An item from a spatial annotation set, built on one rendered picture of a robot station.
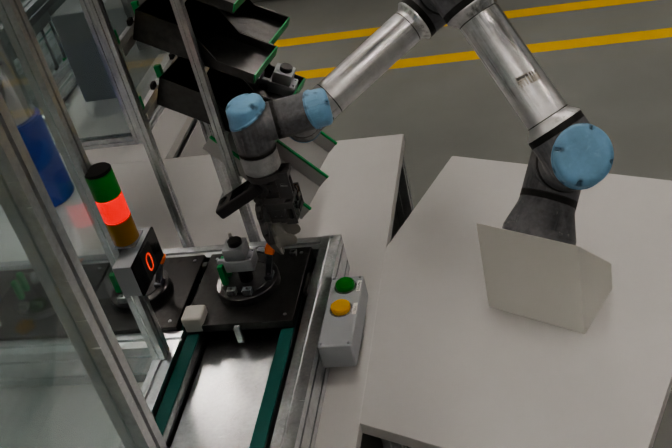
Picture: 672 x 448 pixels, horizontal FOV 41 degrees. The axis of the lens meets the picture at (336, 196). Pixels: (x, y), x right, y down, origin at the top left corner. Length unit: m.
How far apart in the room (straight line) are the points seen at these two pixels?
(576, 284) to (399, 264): 0.48
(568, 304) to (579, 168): 0.29
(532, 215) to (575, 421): 0.40
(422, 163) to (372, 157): 1.54
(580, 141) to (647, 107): 2.54
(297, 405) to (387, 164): 0.94
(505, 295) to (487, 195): 0.43
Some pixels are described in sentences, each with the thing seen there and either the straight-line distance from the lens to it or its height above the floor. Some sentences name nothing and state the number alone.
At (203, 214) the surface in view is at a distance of 2.46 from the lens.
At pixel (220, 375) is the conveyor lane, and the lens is 1.88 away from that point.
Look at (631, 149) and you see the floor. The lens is 3.96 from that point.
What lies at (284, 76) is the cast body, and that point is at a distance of 2.13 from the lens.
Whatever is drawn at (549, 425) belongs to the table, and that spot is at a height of 0.86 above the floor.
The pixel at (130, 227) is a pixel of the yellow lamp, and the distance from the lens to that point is 1.69.
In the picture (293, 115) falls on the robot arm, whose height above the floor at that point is 1.38.
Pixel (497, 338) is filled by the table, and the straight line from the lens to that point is 1.88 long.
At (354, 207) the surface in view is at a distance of 2.31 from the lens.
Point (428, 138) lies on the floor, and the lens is 4.19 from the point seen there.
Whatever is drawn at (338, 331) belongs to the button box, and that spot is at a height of 0.96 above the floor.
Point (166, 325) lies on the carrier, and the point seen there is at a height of 0.97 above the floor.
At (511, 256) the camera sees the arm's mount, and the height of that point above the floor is 1.02.
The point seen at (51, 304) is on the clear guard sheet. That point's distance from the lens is 0.87.
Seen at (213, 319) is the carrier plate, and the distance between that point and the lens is 1.93.
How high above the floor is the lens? 2.17
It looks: 33 degrees down
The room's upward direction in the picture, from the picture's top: 14 degrees counter-clockwise
